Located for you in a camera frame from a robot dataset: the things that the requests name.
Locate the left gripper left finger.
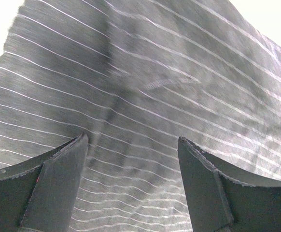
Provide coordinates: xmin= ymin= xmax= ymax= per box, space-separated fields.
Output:
xmin=0 ymin=134 xmax=89 ymax=232

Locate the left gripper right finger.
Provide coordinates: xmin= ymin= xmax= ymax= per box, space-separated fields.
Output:
xmin=178 ymin=137 xmax=281 ymax=232

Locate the black pinstripe long sleeve shirt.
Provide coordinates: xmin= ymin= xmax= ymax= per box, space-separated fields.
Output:
xmin=0 ymin=0 xmax=281 ymax=232

